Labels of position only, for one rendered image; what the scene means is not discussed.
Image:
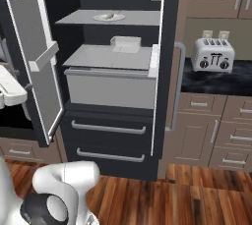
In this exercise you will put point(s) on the brown base cupboard door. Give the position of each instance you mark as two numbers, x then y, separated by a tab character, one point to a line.
193	140

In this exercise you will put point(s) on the silver four-slot toaster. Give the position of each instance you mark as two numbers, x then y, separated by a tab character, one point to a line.
213	53

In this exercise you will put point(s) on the white plate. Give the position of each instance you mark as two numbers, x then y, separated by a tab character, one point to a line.
119	17

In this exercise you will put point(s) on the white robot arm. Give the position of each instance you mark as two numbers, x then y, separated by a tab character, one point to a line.
65	180

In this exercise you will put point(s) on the grey door bin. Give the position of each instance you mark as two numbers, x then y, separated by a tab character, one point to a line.
44	57

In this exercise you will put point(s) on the black fridge door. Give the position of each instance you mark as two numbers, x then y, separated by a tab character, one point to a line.
170	71

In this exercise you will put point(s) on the black freezer drawer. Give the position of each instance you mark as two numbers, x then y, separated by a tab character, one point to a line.
108	117
111	170

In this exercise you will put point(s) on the pale fish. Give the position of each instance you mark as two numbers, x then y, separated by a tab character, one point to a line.
107	16

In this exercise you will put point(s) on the fridge door with grey lining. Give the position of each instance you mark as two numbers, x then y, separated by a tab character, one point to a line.
32	26

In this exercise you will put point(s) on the brown drawer front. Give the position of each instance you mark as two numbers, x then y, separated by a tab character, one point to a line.
234	104
226	143
216	161
39	152
213	99

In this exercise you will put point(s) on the beige wall outlet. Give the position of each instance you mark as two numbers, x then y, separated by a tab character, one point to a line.
207	34
224	35

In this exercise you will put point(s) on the grey crisper drawer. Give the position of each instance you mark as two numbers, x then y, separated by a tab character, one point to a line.
111	89

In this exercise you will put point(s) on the white square container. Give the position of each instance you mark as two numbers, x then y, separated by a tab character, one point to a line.
126	44

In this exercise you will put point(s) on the grey fridge shelf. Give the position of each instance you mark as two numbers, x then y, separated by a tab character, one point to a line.
141	17
95	57

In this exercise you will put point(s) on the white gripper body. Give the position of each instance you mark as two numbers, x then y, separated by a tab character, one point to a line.
11	89

